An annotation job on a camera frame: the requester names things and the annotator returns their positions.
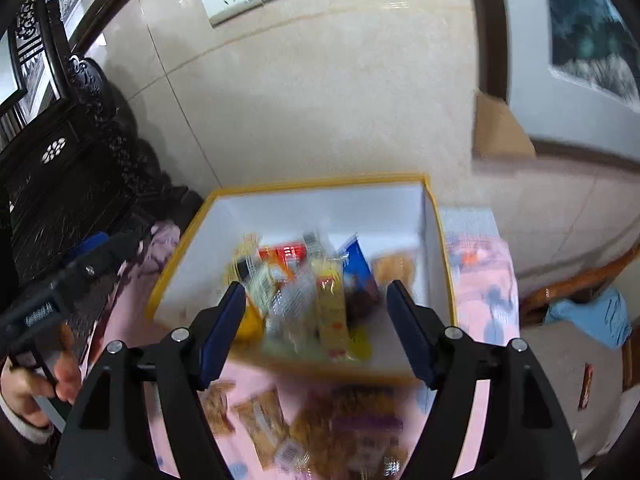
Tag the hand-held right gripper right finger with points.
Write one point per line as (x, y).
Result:
(410, 330)

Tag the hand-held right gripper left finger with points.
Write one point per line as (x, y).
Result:
(225, 330)

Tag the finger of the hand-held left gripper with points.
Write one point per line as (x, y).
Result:
(117, 255)
(90, 245)

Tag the round cookie packet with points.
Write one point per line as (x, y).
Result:
(395, 270)

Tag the small cartoon snack packet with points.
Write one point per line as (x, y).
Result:
(242, 260)

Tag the blue cookie packet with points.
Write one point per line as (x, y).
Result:
(357, 275)

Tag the red snack packet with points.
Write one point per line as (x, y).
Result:
(285, 255)

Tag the yellow cardboard box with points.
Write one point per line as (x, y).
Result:
(325, 210)

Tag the person's left forearm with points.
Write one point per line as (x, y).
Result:
(22, 435)

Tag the person's left hand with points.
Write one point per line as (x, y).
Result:
(67, 370)

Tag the dark carved wooden cabinet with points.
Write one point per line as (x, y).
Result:
(65, 185)

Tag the pink floral tablecloth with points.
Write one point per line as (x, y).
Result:
(482, 310)

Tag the brown nut bar packet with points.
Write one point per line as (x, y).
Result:
(217, 407)

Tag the brown snack packet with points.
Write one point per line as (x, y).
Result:
(262, 425)

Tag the purple snack packet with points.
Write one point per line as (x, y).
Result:
(350, 430)

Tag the beige seat cushion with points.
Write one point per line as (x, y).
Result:
(550, 385)

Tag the wooden chair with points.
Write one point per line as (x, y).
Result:
(575, 285)

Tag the small dark red packet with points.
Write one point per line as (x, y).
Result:
(586, 386)

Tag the blue cloth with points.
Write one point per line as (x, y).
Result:
(595, 316)

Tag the large framed painting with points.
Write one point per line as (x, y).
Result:
(585, 35)

